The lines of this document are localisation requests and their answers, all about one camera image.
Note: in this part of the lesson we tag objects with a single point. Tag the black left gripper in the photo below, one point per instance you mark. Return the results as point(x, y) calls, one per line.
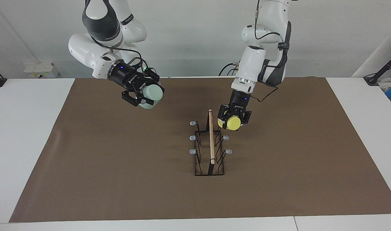
point(239, 101)

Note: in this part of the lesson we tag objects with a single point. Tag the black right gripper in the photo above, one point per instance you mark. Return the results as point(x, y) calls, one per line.
point(126, 77)

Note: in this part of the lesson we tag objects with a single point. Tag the yellow cup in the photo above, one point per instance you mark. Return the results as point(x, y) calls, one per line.
point(233, 123)

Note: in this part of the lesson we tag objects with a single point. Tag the pale green cup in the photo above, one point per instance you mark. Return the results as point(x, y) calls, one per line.
point(153, 94)

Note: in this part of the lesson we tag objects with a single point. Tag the brown paper mat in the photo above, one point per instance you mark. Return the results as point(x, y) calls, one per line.
point(134, 192)

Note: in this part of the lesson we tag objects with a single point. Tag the white power strip box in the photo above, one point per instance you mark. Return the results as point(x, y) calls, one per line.
point(38, 69)

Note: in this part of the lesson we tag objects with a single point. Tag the black stand pole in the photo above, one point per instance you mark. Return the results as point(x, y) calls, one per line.
point(372, 80)

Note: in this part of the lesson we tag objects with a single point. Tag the clear plastic bag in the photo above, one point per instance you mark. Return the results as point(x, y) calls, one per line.
point(387, 85)

